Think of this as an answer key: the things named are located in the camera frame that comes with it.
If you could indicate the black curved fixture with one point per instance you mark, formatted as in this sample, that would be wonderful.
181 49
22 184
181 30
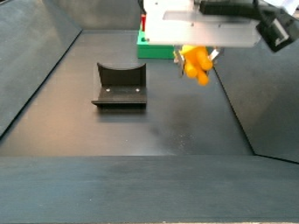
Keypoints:
121 86

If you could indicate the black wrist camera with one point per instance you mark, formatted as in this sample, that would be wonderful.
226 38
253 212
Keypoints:
276 26

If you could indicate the red square block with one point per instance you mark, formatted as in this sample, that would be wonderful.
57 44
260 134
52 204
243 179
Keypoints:
142 22

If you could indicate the yellow three prong object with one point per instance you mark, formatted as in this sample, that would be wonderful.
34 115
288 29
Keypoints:
197 63

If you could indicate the green shape sorter board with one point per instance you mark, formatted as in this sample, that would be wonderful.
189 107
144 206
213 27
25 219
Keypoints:
146 51

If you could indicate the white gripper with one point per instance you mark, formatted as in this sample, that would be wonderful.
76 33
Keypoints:
174 23

